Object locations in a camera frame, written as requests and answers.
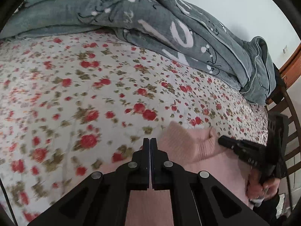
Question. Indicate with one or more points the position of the orange wooden door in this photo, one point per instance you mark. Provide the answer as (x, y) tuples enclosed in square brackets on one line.
[(291, 70)]

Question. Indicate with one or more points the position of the pink knit sweater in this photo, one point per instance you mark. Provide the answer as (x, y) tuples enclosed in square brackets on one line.
[(195, 150)]

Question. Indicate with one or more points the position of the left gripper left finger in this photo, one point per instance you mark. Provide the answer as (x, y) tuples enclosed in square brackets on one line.
[(101, 199)]

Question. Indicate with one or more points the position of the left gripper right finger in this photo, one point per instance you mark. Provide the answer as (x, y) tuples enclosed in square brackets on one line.
[(197, 198)]

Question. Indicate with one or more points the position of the person's right hand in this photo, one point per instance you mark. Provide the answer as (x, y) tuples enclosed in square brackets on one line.
[(257, 191)]

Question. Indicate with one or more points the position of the grey floral blanket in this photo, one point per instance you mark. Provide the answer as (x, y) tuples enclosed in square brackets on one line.
[(173, 28)]

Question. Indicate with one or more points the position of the floral bed sheet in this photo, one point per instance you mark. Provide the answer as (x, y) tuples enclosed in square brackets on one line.
[(75, 104)]

